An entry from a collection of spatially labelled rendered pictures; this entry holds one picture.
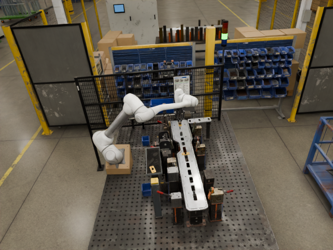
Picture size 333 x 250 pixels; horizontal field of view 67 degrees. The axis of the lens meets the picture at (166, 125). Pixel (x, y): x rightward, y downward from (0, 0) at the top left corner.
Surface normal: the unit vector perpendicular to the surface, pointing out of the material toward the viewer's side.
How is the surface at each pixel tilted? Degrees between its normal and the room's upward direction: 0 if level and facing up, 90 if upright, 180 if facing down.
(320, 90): 90
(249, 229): 0
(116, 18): 90
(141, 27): 90
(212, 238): 0
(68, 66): 92
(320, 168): 0
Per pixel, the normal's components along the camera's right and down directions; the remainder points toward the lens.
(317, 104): 0.07, 0.55
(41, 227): -0.06, -0.83
